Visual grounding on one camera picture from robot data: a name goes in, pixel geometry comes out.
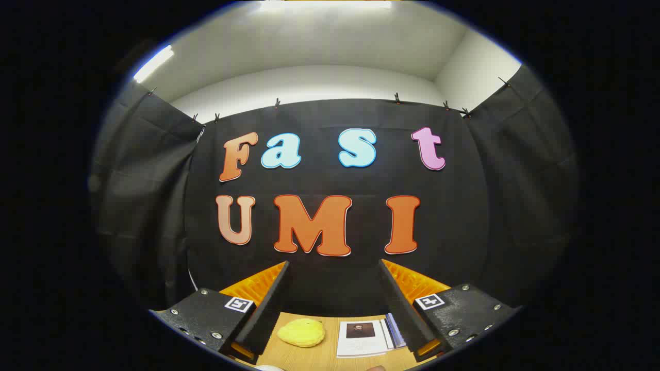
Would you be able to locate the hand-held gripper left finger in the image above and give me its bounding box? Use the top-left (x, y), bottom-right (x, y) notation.
top-left (150, 260), bottom-right (290, 365)

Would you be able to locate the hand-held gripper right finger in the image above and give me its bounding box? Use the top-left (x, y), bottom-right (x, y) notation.
top-left (379, 259), bottom-right (521, 362)

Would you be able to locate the yellow knitted plush toy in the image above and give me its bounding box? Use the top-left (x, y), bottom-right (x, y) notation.
top-left (277, 318), bottom-right (326, 348)

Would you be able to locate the white booklet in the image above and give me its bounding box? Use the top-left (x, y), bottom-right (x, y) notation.
top-left (337, 313), bottom-right (408, 358)

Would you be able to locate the row of black cloth clips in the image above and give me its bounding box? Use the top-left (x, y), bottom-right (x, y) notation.
top-left (147, 76), bottom-right (512, 124)

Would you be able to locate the long ceiling light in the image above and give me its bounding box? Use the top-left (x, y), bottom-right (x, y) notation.
top-left (133, 45), bottom-right (175, 83)

